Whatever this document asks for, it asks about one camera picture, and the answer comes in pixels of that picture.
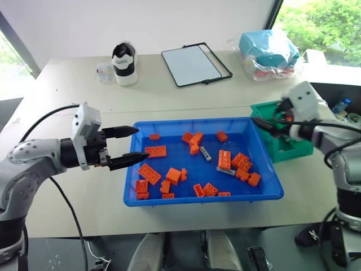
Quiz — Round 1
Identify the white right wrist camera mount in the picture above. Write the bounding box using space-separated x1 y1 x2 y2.
281 81 325 125

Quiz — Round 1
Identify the black shoe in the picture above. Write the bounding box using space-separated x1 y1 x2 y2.
294 224 325 250

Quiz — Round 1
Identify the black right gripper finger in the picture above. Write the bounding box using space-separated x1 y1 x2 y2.
251 116 283 136
275 97 293 112

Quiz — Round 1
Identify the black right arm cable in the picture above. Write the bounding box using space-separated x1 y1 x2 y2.
272 118 361 171

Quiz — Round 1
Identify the clear plastic bag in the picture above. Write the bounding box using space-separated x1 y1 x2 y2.
227 28 306 82

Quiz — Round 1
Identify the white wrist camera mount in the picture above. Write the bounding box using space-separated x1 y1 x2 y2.
71 102 102 172
281 81 325 125

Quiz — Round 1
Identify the large orange building brick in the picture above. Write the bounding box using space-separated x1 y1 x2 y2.
217 149 233 171
231 152 253 172

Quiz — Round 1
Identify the black framed whiteboard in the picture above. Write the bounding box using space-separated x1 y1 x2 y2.
161 42 234 88

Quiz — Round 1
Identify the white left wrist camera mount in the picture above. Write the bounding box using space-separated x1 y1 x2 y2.
71 102 102 172

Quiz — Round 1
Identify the large flat orange brick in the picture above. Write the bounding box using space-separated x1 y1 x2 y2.
144 145 168 159
138 163 162 186

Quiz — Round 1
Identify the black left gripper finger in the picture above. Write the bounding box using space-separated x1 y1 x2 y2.
102 126 140 139
108 151 151 172

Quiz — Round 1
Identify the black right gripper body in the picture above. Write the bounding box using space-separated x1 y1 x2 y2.
275 109 297 137

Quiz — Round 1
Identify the blue plastic bin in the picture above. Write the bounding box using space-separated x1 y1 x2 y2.
123 117 285 208

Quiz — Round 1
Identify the black floor device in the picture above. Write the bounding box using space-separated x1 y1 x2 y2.
246 246 267 271

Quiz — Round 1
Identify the grey rounded robot leg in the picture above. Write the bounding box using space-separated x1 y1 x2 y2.
126 232 165 271
205 229 244 271

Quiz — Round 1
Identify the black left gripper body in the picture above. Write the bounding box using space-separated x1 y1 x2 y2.
84 129 111 169

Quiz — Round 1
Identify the black and white sneaker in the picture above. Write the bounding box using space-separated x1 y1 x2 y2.
111 42 139 86

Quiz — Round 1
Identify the white box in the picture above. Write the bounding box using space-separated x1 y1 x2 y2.
302 49 328 68

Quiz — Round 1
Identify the green plastic bin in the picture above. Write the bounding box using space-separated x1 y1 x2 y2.
249 100 315 164

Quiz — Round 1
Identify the plastic bottle blue cap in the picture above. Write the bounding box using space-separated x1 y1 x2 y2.
332 98 352 114

